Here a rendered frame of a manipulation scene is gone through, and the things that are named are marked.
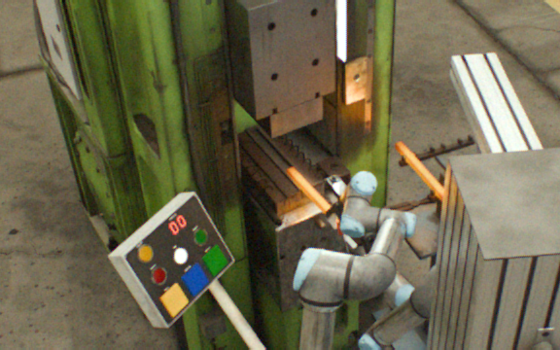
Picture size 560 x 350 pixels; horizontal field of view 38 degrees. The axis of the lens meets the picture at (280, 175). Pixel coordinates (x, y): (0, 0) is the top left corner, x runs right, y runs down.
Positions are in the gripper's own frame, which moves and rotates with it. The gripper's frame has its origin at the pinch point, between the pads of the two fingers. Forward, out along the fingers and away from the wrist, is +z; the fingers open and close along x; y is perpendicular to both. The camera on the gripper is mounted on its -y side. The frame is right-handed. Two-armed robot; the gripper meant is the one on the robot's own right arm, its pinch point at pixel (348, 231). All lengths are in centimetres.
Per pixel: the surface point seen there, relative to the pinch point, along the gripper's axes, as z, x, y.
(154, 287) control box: 5, -67, -7
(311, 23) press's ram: 27, 4, -65
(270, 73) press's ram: 27, -11, -52
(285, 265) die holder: 22.0, -13.4, 28.5
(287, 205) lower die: 27.7, -8.0, 5.5
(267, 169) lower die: 44.3, -6.4, 1.0
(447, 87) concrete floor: 160, 177, 99
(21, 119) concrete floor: 275, -59, 97
